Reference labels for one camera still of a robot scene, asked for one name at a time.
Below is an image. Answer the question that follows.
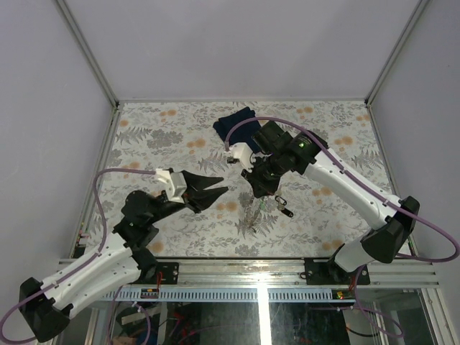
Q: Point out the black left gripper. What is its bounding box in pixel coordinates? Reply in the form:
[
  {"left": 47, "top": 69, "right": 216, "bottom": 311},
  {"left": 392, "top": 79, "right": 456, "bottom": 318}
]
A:
[{"left": 150, "top": 172, "right": 231, "bottom": 226}]

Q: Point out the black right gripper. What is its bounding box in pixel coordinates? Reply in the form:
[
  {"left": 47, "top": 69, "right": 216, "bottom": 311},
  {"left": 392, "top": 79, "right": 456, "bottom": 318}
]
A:
[{"left": 241, "top": 152, "right": 285, "bottom": 198}]

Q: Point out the silver key black tag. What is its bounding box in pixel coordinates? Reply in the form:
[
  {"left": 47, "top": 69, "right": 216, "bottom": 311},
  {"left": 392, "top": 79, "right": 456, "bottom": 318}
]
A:
[{"left": 275, "top": 195, "right": 293, "bottom": 218}]

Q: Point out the steel disc with keyrings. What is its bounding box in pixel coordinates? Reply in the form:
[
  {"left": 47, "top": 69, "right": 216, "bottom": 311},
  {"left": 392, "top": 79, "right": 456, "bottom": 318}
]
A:
[{"left": 237, "top": 192, "right": 267, "bottom": 236}]

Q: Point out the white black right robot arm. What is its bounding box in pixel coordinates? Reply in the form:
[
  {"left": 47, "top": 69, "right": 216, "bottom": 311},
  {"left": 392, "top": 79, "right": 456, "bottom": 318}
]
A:
[{"left": 229, "top": 121, "right": 420, "bottom": 284}]

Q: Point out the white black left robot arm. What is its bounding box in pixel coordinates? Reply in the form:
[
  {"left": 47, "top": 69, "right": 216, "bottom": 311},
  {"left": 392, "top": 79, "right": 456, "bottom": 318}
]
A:
[{"left": 19, "top": 169, "right": 228, "bottom": 343}]

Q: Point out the dark blue folded cloth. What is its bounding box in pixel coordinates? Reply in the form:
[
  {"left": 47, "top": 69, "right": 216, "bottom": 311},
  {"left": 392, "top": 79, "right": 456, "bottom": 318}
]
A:
[{"left": 212, "top": 106, "right": 265, "bottom": 154}]

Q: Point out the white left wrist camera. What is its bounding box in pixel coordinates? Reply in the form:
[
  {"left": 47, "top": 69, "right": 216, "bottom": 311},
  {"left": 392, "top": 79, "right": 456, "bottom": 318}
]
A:
[{"left": 155, "top": 169, "right": 188, "bottom": 203}]

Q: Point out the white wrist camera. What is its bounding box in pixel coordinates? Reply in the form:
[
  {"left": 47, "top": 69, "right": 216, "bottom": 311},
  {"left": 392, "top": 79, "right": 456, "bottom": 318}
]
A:
[
  {"left": 226, "top": 142, "right": 255, "bottom": 172},
  {"left": 155, "top": 169, "right": 188, "bottom": 203}
]

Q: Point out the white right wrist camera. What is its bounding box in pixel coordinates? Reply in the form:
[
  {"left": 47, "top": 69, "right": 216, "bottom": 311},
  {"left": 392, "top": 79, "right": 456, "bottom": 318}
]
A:
[{"left": 226, "top": 142, "right": 255, "bottom": 172}]

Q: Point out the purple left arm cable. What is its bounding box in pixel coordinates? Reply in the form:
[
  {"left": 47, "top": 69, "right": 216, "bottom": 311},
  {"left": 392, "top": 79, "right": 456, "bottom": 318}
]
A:
[{"left": 0, "top": 167, "right": 159, "bottom": 343}]

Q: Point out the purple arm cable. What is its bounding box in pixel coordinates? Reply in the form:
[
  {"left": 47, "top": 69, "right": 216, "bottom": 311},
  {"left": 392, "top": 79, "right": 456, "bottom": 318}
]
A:
[
  {"left": 224, "top": 116, "right": 460, "bottom": 339},
  {"left": 0, "top": 167, "right": 159, "bottom": 343}
]

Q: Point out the white slotted cable duct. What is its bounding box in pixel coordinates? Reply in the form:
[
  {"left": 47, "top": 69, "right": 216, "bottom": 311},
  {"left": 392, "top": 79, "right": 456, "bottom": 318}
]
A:
[{"left": 101, "top": 287, "right": 334, "bottom": 303}]

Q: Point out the aluminium mounting rail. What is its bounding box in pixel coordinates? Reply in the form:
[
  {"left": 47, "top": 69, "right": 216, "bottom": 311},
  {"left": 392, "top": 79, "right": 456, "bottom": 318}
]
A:
[{"left": 57, "top": 257, "right": 441, "bottom": 288}]

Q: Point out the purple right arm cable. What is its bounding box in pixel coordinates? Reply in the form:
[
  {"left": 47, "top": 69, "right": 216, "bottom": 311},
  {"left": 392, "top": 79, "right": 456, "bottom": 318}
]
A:
[{"left": 224, "top": 116, "right": 460, "bottom": 339}]

